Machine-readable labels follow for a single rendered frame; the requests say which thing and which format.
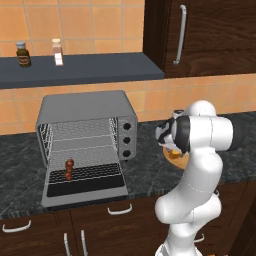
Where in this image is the grey toaster oven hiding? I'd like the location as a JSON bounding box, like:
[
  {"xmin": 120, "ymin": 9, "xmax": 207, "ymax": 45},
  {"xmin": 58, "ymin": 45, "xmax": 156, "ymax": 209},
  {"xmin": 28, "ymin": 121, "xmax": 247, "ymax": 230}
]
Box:
[{"xmin": 35, "ymin": 89, "xmax": 139, "ymax": 172}]

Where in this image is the grey toaster oven door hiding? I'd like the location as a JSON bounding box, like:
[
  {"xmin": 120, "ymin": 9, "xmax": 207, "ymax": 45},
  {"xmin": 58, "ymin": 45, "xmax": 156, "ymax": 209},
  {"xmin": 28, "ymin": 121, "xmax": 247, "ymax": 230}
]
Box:
[{"xmin": 40, "ymin": 171, "xmax": 130, "ymax": 209}]

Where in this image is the dark grey wall shelf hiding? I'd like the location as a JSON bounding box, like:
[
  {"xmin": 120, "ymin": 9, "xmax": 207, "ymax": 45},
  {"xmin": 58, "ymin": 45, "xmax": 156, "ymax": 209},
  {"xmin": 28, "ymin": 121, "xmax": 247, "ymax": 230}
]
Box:
[{"xmin": 0, "ymin": 52, "xmax": 165, "ymax": 90}]

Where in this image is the round wooden board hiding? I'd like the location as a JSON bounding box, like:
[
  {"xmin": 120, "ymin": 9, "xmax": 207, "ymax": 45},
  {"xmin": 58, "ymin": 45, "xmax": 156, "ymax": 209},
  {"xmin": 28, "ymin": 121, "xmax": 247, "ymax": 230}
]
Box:
[{"xmin": 162, "ymin": 146, "xmax": 191, "ymax": 171}]

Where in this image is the silver wall cupboard handle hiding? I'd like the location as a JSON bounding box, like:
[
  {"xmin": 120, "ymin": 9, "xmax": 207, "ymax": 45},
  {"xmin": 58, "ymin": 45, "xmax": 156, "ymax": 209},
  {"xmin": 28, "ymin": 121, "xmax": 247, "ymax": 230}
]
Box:
[{"xmin": 172, "ymin": 4, "xmax": 188, "ymax": 66}]

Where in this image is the brown bottle with white cap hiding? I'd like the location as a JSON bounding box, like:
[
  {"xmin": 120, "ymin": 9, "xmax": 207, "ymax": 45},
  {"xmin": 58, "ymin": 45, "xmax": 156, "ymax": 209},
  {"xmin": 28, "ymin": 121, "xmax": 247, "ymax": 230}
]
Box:
[{"xmin": 15, "ymin": 40, "xmax": 32, "ymax": 68}]

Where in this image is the yellow baguette bread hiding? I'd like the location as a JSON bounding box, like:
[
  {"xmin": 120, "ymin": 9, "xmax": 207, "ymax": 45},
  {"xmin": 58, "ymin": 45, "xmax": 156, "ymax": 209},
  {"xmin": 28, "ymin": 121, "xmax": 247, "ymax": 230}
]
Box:
[{"xmin": 168, "ymin": 149, "xmax": 182, "ymax": 160}]

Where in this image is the silver drawer handle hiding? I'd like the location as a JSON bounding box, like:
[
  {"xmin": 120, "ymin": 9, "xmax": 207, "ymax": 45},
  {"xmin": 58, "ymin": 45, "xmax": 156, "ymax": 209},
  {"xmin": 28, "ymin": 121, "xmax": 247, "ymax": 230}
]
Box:
[
  {"xmin": 194, "ymin": 232, "xmax": 206, "ymax": 244},
  {"xmin": 106, "ymin": 203, "xmax": 134, "ymax": 216},
  {"xmin": 1, "ymin": 219, "xmax": 33, "ymax": 234}
]

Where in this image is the silver cupboard door handle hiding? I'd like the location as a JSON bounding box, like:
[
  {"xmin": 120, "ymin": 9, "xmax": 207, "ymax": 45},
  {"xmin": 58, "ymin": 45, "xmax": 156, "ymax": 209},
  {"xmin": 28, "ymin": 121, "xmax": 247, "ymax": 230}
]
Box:
[
  {"xmin": 62, "ymin": 232, "xmax": 72, "ymax": 256},
  {"xmin": 80, "ymin": 229, "xmax": 90, "ymax": 256}
]

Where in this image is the pink and white shaker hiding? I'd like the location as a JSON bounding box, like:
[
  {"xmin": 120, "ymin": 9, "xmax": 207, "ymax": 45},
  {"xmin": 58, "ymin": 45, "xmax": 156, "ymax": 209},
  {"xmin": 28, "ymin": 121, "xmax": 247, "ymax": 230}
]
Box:
[{"xmin": 51, "ymin": 38, "xmax": 65, "ymax": 67}]

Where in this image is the dark wood wall cupboard door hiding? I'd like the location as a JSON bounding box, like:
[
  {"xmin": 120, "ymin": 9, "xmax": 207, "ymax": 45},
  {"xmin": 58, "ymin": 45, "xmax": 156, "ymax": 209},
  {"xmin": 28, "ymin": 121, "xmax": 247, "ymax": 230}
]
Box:
[{"xmin": 164, "ymin": 0, "xmax": 256, "ymax": 79}]

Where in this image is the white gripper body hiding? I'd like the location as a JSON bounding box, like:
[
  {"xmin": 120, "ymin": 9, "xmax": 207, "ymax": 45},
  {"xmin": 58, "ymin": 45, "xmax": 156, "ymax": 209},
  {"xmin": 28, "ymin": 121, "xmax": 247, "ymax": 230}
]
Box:
[{"xmin": 154, "ymin": 118, "xmax": 177, "ymax": 149}]

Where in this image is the dark wood drawer front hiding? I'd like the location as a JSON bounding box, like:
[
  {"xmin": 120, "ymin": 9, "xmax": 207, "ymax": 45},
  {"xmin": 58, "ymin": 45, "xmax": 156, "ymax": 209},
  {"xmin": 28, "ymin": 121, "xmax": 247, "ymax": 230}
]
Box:
[
  {"xmin": 69, "ymin": 196, "xmax": 162, "ymax": 234},
  {"xmin": 0, "ymin": 209, "xmax": 73, "ymax": 243},
  {"xmin": 195, "ymin": 179, "xmax": 256, "ymax": 256}
]

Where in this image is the wire oven rack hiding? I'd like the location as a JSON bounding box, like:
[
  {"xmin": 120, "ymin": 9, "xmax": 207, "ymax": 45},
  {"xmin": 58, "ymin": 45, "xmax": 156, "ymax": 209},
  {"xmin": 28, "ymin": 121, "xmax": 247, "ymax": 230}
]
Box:
[{"xmin": 48, "ymin": 162, "xmax": 123, "ymax": 185}]

